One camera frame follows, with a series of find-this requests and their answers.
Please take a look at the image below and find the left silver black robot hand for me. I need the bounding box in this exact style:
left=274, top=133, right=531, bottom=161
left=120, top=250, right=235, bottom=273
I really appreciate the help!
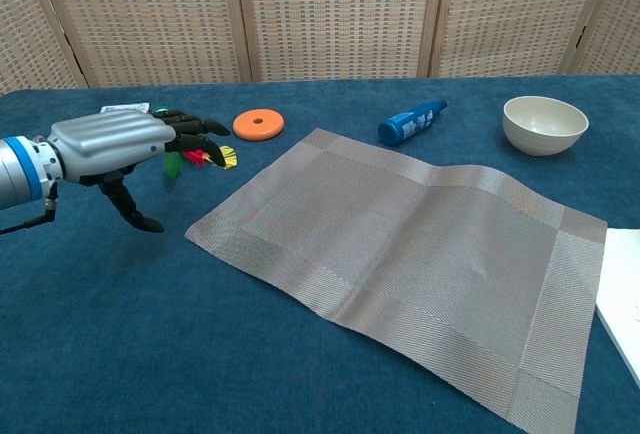
left=47, top=108, right=232, bottom=234

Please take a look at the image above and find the grey woven placemat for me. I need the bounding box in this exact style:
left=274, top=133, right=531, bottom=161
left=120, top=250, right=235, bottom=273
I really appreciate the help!
left=184, top=128, right=609, bottom=434

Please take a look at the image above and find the beige bowl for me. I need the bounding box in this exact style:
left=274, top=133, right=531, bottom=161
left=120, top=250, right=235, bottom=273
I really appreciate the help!
left=502, top=95, right=590, bottom=157

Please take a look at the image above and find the white spouted food pouch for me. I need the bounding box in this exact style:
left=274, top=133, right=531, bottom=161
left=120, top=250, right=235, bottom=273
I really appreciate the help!
left=99, top=101, right=151, bottom=115

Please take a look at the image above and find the colourful feather shuttlecock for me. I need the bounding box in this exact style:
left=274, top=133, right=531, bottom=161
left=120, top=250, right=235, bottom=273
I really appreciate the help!
left=152, top=103, right=239, bottom=188

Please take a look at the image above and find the woven folding screen panel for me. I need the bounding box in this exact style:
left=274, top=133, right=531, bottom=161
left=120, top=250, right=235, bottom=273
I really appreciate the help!
left=0, top=0, right=89, bottom=95
left=29, top=0, right=254, bottom=89
left=569, top=0, right=640, bottom=76
left=233, top=0, right=448, bottom=83
left=428, top=0, right=619, bottom=79

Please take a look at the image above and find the orange disc with hole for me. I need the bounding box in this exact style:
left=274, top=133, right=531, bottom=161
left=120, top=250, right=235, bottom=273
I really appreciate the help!
left=232, top=109, right=286, bottom=142

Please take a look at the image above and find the blue felt table cover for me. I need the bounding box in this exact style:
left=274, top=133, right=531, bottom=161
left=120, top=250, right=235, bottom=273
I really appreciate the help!
left=0, top=72, right=640, bottom=434

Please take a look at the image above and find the blue spray bottle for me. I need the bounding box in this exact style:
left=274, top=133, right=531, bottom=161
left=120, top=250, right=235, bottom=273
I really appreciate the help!
left=377, top=99, right=449, bottom=147

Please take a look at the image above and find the white orange book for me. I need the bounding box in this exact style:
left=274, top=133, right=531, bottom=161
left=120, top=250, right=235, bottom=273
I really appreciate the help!
left=594, top=227, right=640, bottom=390

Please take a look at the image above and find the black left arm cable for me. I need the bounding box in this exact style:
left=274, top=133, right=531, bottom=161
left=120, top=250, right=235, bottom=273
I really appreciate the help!
left=0, top=196, right=60, bottom=236

